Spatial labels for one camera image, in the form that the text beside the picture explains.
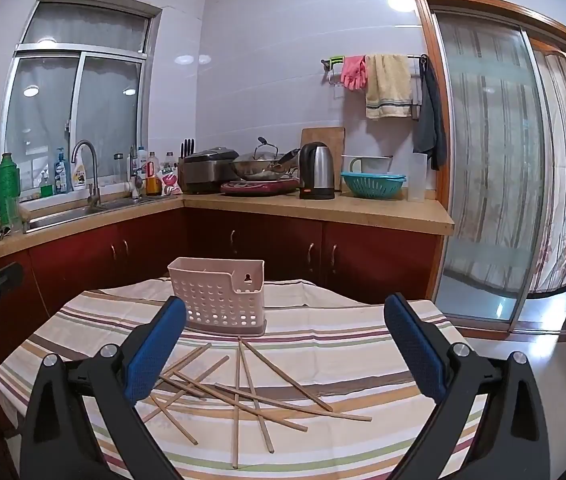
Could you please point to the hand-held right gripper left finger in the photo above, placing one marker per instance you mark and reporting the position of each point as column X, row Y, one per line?
column 155, row 345

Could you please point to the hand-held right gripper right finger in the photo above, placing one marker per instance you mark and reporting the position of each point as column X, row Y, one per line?
column 415, row 350

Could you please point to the pink perforated chopstick holder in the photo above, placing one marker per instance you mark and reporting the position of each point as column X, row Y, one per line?
column 213, row 295

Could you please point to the bunch of wooden chopsticks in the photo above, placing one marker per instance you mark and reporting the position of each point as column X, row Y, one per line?
column 293, row 402

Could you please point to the stainless steel sink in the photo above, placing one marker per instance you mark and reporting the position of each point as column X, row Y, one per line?
column 63, row 215

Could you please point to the green thermos flask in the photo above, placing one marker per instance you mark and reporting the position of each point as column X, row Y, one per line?
column 8, row 190

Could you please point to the green soap pump bottle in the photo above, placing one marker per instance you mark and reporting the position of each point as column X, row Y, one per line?
column 46, row 189

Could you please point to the striped tablecloth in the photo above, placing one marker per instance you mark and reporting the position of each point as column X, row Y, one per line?
column 313, row 360

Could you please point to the blue dish soap bottle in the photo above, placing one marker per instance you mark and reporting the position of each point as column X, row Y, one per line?
column 61, row 172

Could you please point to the white spray bottle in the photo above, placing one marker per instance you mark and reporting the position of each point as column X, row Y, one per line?
column 79, row 174

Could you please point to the steel kitchen faucet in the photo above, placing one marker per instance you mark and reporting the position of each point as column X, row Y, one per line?
column 94, row 180

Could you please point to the red kitchen cabinets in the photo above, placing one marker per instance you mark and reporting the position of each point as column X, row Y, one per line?
column 263, row 255

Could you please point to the glass jar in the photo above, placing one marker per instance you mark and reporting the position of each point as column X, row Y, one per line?
column 119, row 167

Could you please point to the red and white pouch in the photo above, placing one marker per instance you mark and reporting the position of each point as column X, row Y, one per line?
column 169, row 183

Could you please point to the translucent plastic container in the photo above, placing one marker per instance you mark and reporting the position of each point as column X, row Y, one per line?
column 417, row 180

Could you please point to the teal plastic colander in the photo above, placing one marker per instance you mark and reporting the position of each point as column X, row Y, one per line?
column 373, row 185

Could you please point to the beige kitchen countertop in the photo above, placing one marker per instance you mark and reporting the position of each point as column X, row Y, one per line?
column 313, row 210

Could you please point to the white plastic bottle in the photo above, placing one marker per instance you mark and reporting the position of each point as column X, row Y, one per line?
column 139, row 162

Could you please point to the silver rice cooker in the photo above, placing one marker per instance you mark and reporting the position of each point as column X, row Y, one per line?
column 208, row 172

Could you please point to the red induction cooker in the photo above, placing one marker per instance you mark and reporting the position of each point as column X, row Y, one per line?
column 253, row 188

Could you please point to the dark-capped sauce bottle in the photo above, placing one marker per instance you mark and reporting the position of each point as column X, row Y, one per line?
column 169, row 160

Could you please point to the knife block with knives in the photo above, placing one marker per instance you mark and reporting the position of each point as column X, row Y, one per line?
column 188, row 152

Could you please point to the frosted sliding glass door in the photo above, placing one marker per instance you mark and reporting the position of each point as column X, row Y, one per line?
column 483, row 160

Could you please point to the steel wok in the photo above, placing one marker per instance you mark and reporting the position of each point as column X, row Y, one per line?
column 258, row 170

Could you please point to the steel electric kettle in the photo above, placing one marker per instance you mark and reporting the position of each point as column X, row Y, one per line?
column 315, row 170

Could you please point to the striped curtain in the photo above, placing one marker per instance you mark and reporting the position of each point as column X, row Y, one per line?
column 563, row 185

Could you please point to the wooden cutting board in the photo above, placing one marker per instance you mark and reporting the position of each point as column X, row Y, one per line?
column 335, row 142

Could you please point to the glass wok lid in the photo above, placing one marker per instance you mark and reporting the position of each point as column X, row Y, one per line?
column 265, row 151

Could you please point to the grey hanging cloth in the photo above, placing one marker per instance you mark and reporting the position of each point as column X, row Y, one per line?
column 430, row 120

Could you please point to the yellow towel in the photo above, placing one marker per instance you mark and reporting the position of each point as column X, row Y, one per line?
column 388, row 85

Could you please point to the pink rubber gloves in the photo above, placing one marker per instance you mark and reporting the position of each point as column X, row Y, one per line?
column 353, row 74

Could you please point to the green clip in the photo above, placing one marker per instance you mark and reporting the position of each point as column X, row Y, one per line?
column 337, row 61

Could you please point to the aluminium frame window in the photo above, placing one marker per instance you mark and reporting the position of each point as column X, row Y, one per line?
column 48, row 100

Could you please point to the metal towel rail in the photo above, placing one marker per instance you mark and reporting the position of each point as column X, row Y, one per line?
column 330, row 77

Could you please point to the wooden door frame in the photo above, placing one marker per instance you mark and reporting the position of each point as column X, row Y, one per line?
column 425, row 60

